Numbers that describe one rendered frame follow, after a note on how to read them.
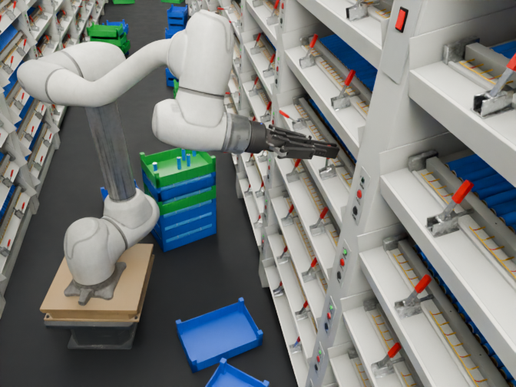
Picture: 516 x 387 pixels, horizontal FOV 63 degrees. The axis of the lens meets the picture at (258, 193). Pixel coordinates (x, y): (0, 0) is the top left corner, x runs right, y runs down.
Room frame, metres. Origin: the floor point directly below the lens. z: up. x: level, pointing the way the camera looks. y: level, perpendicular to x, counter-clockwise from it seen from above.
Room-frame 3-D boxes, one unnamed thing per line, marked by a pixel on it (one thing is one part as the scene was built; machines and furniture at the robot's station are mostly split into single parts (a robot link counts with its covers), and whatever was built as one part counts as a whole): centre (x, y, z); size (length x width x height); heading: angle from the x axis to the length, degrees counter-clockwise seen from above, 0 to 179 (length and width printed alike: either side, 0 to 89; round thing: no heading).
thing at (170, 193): (1.67, 0.39, 0.36); 0.30 x 0.20 x 0.08; 125
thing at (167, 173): (1.67, 0.39, 0.44); 0.30 x 0.20 x 0.08; 125
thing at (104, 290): (1.05, 0.60, 0.30); 0.22 x 0.18 x 0.06; 178
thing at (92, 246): (1.08, 0.59, 0.44); 0.18 x 0.16 x 0.22; 149
